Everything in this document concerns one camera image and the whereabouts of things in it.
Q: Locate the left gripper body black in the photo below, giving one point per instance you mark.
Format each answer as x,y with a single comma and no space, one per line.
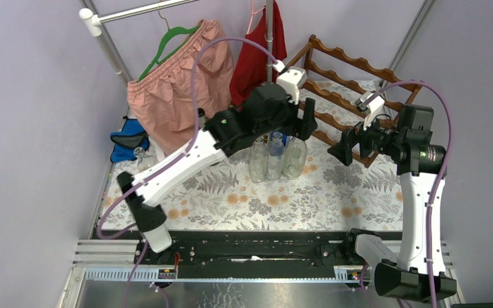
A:
288,122

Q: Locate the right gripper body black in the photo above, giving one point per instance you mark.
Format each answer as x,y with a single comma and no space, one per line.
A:
376,139

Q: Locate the clear glass wine bottle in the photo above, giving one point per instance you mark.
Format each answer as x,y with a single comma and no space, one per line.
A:
295,155

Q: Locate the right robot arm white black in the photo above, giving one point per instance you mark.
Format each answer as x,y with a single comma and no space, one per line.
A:
417,272

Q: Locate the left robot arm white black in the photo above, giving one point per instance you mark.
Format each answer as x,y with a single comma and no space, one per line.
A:
269,108

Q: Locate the small clear bottle bluish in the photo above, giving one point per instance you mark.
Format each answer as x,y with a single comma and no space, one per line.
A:
275,156

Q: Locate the small clear glass bottle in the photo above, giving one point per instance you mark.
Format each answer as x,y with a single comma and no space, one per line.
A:
258,160

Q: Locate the wooden wine rack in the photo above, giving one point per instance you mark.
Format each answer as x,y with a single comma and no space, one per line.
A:
386,74

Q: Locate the dark green wine bottle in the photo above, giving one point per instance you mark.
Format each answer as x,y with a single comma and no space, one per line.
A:
201,117

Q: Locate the vertical metal pole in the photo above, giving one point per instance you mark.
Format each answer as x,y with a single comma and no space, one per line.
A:
269,37

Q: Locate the pink clothes hanger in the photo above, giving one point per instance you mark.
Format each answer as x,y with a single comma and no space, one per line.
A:
256,8

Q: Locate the floral table mat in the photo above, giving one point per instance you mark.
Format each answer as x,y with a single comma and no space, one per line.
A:
326,196

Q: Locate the pink skirt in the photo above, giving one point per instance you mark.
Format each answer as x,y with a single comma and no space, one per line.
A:
162,101

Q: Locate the clear glass flask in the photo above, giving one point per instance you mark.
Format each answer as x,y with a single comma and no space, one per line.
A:
144,160

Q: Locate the green clothes hanger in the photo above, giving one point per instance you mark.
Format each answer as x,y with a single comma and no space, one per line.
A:
170,34

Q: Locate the blue black bag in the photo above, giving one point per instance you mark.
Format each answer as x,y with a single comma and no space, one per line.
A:
131,136

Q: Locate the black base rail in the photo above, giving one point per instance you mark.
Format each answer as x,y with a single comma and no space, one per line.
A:
256,255

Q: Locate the metal clothes rail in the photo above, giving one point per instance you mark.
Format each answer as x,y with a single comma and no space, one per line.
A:
129,32

